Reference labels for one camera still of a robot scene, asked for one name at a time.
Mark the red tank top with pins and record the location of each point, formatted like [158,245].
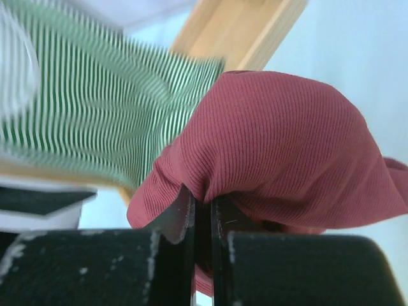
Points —
[290,152]

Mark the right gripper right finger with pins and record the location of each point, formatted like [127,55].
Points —
[253,267]

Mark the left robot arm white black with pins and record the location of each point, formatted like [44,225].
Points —
[36,205]

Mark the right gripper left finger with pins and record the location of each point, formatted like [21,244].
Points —
[149,266]

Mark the green striped garment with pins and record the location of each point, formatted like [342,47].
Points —
[106,105]

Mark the wooden clothes rack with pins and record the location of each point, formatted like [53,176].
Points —
[242,34]

